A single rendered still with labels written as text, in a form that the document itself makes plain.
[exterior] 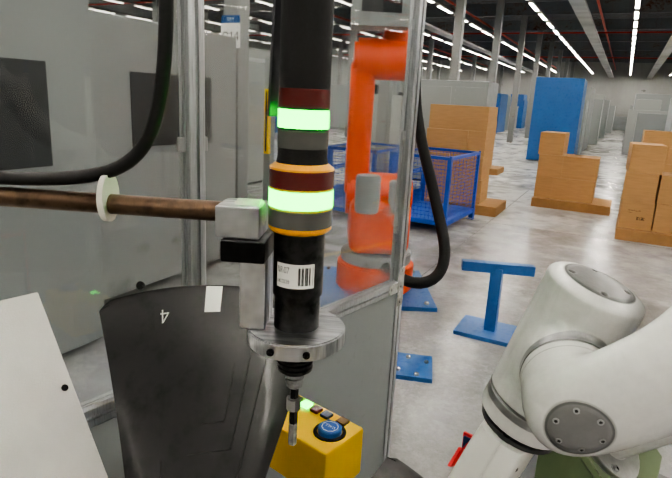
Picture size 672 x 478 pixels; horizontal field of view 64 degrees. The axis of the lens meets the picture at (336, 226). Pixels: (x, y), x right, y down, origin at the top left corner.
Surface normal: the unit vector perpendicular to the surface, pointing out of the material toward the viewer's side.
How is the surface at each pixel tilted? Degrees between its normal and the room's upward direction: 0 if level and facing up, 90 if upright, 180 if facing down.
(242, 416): 35
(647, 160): 90
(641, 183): 90
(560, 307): 85
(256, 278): 90
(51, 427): 50
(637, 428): 103
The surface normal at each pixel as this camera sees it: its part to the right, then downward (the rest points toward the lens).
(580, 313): -0.58, 0.17
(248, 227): -0.08, 0.23
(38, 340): 0.62, -0.48
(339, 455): 0.77, 0.18
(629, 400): -0.33, 0.13
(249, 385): 0.03, -0.66
